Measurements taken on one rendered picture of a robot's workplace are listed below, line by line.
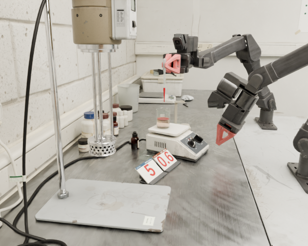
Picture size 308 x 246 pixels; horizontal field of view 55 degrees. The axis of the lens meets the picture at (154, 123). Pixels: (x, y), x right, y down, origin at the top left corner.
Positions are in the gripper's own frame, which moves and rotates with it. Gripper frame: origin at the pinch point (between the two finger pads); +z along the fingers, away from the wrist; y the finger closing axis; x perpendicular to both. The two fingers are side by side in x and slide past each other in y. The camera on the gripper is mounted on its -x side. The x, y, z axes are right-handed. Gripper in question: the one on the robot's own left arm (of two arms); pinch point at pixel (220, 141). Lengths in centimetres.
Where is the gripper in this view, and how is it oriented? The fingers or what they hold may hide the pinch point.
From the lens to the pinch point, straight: 103.9
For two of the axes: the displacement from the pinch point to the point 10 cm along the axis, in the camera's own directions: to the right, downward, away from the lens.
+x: 7.7, 5.5, -3.0
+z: -3.9, 8.0, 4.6
